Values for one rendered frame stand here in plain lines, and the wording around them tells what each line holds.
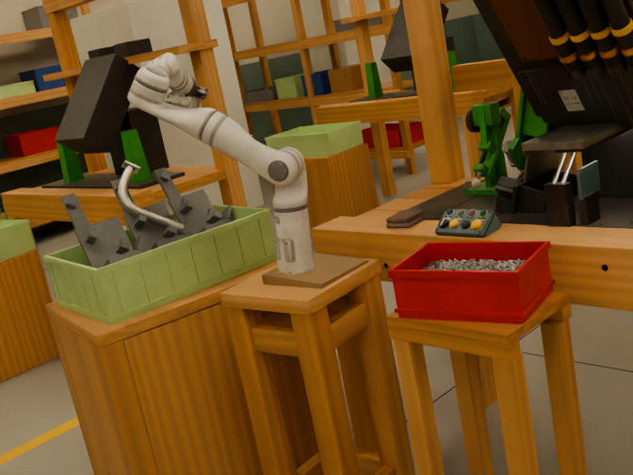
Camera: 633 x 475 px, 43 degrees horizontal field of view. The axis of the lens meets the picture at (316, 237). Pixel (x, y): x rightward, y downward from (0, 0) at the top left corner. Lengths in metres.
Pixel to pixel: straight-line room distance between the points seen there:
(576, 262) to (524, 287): 0.21
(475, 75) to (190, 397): 1.41
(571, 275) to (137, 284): 1.20
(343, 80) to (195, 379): 6.02
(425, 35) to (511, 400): 1.42
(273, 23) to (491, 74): 8.40
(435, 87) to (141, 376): 1.36
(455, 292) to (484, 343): 0.13
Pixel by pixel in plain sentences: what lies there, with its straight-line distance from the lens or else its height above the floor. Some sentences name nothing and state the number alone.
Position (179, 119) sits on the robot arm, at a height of 1.33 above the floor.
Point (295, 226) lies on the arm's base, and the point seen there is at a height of 1.00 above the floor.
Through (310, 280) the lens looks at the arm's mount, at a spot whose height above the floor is 0.87.
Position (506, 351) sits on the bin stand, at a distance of 1.75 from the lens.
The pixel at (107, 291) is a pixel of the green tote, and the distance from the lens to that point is 2.35.
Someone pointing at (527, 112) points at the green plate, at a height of 1.17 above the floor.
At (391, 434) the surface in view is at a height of 0.34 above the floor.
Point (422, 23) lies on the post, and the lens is 2.80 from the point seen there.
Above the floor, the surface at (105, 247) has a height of 0.95.
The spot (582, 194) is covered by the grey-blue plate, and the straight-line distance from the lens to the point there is 2.05.
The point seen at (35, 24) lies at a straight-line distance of 8.76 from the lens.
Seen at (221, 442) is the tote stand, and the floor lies 0.33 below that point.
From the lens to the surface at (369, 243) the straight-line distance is 2.32.
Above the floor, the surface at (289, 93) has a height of 0.90.
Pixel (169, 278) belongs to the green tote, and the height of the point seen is 0.86.
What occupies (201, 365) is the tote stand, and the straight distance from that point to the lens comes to 2.46.
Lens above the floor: 1.48
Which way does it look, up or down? 14 degrees down
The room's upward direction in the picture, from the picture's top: 11 degrees counter-clockwise
